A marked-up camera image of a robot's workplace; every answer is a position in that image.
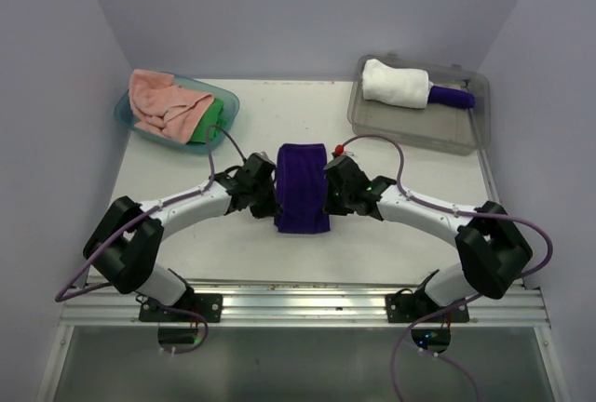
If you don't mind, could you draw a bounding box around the dark purple towel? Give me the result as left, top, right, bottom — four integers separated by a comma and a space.
275, 143, 331, 235

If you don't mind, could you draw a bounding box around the pink towel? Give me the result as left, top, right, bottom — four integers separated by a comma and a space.
129, 69, 215, 144

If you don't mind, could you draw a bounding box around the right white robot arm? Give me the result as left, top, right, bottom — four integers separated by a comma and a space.
324, 165, 533, 321

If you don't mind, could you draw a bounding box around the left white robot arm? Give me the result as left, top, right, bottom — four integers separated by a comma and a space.
83, 158, 278, 321

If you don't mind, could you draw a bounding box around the green towel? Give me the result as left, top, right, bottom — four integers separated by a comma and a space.
188, 99, 225, 144

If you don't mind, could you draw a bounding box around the rolled white towel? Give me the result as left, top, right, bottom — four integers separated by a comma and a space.
361, 59, 433, 110

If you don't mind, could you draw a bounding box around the grey transparent plastic tray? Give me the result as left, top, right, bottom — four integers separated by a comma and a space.
347, 55, 491, 155

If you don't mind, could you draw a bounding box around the rolled purple towel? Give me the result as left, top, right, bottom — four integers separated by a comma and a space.
427, 86, 476, 110

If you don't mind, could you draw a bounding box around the teal plastic bin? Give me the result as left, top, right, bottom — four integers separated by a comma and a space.
114, 74, 240, 154

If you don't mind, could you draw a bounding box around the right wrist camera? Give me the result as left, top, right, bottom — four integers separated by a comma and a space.
324, 155, 367, 188

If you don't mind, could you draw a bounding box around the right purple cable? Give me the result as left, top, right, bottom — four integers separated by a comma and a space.
342, 135, 555, 402

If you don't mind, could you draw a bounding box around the purple cable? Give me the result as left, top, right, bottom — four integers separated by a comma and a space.
54, 124, 248, 355
342, 135, 555, 402

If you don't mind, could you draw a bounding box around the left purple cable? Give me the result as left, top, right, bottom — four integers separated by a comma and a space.
54, 124, 248, 355

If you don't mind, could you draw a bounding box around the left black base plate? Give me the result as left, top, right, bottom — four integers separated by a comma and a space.
136, 285, 224, 323

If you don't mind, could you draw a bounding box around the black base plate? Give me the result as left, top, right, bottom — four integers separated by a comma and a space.
385, 288, 470, 324
136, 285, 224, 323

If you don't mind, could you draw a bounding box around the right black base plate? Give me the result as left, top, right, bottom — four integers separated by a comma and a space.
385, 288, 470, 324

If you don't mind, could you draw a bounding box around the aluminium mounting rail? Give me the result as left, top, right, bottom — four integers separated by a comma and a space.
59, 279, 550, 328

